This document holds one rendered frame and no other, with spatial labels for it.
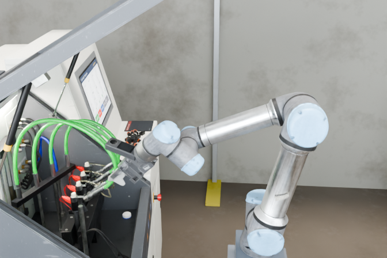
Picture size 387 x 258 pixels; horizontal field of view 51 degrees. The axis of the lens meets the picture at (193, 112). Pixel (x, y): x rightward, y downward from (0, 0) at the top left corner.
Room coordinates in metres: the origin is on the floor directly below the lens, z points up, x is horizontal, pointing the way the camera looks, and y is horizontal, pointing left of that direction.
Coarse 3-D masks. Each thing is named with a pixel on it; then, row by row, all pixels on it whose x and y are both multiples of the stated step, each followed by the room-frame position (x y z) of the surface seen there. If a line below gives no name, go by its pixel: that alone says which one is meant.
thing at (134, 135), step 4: (128, 132) 2.14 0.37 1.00; (132, 132) 2.10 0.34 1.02; (136, 132) 2.13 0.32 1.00; (140, 132) 2.15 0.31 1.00; (144, 132) 2.16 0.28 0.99; (132, 136) 2.02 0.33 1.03; (136, 136) 2.06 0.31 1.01; (140, 136) 2.11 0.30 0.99; (124, 140) 2.07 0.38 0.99; (128, 140) 2.01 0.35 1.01; (132, 140) 2.02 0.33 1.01; (136, 140) 2.01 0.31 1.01; (140, 140) 2.04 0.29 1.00; (132, 144) 2.00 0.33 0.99; (136, 144) 1.95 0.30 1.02
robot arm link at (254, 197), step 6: (252, 192) 1.30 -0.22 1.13; (258, 192) 1.30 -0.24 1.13; (264, 192) 1.30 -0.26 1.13; (246, 198) 1.28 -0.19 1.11; (252, 198) 1.26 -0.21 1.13; (258, 198) 1.25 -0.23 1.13; (246, 204) 1.28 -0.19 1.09; (252, 204) 1.25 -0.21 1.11; (258, 204) 1.23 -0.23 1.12; (246, 210) 1.26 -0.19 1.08; (252, 210) 1.22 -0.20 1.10; (246, 216) 1.23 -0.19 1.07
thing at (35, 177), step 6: (48, 126) 1.39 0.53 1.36; (84, 126) 1.40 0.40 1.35; (96, 132) 1.40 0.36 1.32; (36, 138) 1.39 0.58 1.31; (102, 138) 1.40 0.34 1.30; (36, 144) 1.39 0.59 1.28; (36, 168) 1.39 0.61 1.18; (36, 174) 1.39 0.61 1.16; (36, 180) 1.39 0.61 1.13; (36, 186) 1.39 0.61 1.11; (90, 192) 1.39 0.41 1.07
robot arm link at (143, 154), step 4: (140, 144) 1.19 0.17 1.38; (136, 148) 1.20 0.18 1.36; (140, 148) 1.18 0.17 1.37; (140, 152) 1.18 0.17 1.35; (144, 152) 1.17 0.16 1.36; (140, 156) 1.18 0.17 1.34; (144, 156) 1.17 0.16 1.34; (148, 156) 1.17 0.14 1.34; (152, 156) 1.17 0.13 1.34; (156, 156) 1.18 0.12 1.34; (144, 160) 1.18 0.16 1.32; (148, 160) 1.18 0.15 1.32; (152, 160) 1.19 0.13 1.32
